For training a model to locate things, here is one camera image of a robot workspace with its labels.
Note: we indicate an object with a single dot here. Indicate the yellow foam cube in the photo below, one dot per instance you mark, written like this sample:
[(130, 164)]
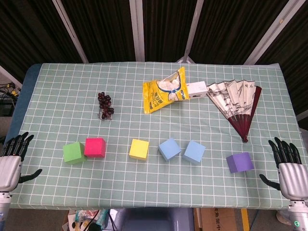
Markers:
[(139, 149)]

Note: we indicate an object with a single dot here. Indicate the blue-grey robot torso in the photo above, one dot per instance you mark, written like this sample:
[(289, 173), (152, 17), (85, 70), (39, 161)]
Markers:
[(154, 220)]

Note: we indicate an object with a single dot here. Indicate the yellow snack bag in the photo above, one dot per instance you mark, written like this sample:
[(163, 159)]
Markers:
[(156, 96)]

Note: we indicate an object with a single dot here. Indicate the brown cardboard box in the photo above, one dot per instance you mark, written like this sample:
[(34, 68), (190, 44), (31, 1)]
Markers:
[(216, 221)]

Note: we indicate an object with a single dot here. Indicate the painted paper folding fan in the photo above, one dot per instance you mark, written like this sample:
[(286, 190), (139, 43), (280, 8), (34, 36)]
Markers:
[(231, 98)]

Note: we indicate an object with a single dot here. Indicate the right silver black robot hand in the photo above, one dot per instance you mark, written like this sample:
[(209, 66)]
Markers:
[(293, 180)]

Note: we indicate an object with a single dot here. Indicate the small white cardboard box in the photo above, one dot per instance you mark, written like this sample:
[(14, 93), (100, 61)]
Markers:
[(198, 89)]

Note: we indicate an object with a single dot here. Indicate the green foam cube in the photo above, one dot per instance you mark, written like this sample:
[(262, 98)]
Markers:
[(72, 154)]

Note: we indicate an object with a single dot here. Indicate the green checked tablecloth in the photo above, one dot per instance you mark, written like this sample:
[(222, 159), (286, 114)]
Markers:
[(144, 183)]

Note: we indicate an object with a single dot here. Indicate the dark pleated curtain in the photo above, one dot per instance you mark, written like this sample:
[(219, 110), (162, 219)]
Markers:
[(106, 29)]

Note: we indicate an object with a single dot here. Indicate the black equipment box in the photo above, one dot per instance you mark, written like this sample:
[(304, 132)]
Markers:
[(6, 108)]

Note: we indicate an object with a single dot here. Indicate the white frame post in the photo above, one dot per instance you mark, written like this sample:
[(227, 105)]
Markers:
[(137, 31), (302, 117), (192, 31), (273, 31), (69, 31), (9, 75)]

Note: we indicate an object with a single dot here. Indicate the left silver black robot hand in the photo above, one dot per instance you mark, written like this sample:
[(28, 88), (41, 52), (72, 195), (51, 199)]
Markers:
[(9, 170)]

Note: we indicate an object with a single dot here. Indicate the blue table cover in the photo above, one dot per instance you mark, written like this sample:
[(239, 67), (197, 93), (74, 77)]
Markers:
[(24, 96)]

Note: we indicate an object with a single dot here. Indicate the purple foam cube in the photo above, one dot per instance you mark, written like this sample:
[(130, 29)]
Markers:
[(240, 163)]

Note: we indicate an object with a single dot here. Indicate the light blue foam cube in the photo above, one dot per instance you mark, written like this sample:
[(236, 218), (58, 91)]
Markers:
[(169, 149), (194, 152)]

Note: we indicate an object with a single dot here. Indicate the printed plastic bags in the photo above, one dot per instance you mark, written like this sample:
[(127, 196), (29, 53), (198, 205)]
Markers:
[(81, 219)]

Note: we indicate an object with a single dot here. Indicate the pink-red foam cube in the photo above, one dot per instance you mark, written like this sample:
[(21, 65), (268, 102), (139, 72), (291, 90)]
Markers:
[(95, 147)]

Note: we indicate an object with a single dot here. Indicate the dark red grape bunch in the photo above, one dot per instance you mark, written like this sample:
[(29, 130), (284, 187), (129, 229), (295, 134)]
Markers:
[(104, 103)]

